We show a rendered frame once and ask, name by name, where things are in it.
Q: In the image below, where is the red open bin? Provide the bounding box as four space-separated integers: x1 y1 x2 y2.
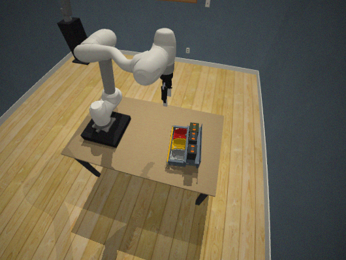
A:
173 129 187 139

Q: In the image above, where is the yellow open bin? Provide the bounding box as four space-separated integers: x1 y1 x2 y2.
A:
172 138 186 150

